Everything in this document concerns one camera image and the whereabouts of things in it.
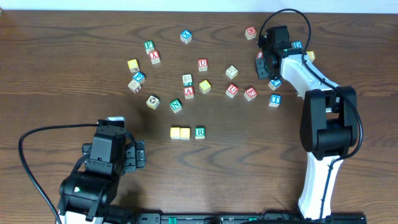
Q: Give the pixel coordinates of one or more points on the white red picture block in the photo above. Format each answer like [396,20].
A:
[134,86]

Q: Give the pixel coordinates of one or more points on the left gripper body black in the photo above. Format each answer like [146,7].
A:
[138,155]

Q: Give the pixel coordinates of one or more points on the red U block upper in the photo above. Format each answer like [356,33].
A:
[202,64]

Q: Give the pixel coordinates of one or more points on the yellow 8 block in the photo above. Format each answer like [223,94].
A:
[311,55]

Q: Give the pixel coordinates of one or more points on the blue T block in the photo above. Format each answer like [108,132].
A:
[275,100]

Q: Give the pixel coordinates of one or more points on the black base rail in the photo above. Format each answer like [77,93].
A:
[266,217]

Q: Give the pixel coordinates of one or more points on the white green picture block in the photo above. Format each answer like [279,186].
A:
[187,80]

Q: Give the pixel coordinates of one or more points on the red I block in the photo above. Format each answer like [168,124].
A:
[259,55]

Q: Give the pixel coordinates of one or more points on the red block top right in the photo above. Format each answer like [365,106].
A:
[250,33]

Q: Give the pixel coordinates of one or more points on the green R block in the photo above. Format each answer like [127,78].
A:
[199,133]

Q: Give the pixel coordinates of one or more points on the yellow C block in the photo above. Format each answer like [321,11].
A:
[175,133]

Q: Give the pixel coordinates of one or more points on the yellow O block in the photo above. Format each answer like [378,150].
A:
[184,133]

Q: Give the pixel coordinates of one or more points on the red A block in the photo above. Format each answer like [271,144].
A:
[189,92]

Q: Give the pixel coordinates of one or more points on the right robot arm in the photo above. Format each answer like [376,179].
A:
[330,124]

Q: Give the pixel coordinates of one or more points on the red Y block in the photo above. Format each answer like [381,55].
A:
[154,57]

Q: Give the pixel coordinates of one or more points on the red U block lower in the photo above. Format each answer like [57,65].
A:
[232,90]

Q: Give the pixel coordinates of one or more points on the yellow block centre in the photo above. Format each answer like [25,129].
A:
[205,86]

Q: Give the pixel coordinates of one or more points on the green F block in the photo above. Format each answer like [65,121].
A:
[149,46]

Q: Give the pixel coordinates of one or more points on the red u block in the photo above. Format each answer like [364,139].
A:
[232,90]
[202,64]

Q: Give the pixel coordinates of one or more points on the blue X block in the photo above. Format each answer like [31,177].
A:
[186,36]

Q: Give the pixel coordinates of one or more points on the cream picture block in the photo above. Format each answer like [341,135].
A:
[153,102]

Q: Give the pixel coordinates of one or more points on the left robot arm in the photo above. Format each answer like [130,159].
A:
[87,193]

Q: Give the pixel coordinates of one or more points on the white picture block centre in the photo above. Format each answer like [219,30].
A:
[232,72]

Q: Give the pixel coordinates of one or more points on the red E block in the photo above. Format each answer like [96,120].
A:
[250,93]

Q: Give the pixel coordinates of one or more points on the yellow block far left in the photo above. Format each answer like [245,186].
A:
[133,65]

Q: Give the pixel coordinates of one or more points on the blue D block upper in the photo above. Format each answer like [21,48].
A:
[297,45]

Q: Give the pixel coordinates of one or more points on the blue P block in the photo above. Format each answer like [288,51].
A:
[139,77]

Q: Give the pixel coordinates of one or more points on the blue 2 block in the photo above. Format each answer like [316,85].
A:
[275,84]

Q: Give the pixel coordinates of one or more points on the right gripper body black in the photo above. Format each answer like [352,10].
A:
[262,66]

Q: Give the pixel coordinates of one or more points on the green N block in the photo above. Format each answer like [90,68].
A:
[176,105]

